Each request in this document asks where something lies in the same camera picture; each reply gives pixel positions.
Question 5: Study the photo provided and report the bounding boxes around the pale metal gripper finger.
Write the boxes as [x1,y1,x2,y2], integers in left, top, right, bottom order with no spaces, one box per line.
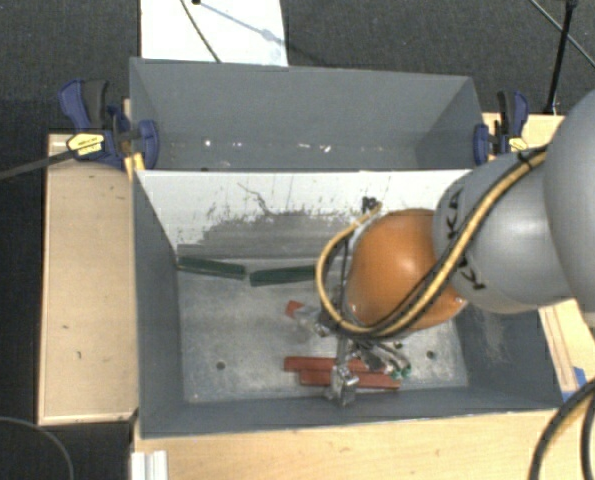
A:
[324,363,361,408]
[296,306,335,339]

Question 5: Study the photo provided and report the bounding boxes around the dark green flat block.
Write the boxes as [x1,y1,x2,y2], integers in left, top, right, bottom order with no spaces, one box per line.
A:
[176,255,247,281]
[248,264,324,288]

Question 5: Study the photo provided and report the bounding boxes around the grey metal bin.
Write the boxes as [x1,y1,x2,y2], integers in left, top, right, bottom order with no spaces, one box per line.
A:
[128,56,564,439]

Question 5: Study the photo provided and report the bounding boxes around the pale wood board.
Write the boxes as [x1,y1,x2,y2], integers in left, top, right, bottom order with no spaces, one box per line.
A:
[37,132,141,427]

